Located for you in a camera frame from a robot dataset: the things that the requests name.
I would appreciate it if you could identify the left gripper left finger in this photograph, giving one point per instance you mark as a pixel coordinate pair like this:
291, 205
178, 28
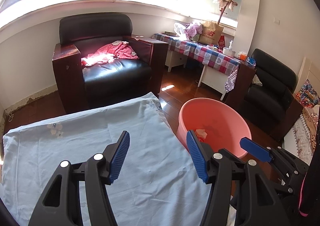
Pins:
59, 203

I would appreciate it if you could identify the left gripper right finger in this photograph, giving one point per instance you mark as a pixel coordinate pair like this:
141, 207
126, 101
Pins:
234, 182

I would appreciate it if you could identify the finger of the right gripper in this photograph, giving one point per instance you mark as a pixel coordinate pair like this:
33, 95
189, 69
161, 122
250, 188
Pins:
253, 148

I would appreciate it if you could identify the orange plastic bag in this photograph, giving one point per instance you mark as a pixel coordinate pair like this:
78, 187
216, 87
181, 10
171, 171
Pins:
201, 134

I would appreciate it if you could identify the pink plastic trash bucket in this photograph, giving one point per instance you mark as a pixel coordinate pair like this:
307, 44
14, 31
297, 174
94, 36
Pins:
223, 125

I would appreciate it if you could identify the black leather armchair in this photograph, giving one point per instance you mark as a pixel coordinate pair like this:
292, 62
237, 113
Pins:
81, 88
264, 95

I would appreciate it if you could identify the colorful patterned cushion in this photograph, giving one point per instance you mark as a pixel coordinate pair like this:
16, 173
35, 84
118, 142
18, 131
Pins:
307, 95

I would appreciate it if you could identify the checkered cloth side table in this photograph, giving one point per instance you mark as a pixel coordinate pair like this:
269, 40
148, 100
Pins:
219, 71

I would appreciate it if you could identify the light blue table cloth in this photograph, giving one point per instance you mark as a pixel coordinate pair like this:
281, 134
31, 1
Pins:
157, 185

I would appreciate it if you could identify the white tissue container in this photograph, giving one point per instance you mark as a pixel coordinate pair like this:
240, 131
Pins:
228, 51

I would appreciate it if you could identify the red gift bag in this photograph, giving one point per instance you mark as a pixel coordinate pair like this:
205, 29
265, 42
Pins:
221, 42

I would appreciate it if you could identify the brown paper shopping bag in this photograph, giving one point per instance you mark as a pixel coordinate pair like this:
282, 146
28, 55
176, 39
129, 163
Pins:
211, 33

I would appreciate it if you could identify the pink checkered cloth bundle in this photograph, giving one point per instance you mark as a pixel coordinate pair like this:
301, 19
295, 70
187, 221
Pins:
193, 31

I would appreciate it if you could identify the pink garment on armchair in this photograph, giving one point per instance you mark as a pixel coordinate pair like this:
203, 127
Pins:
109, 53

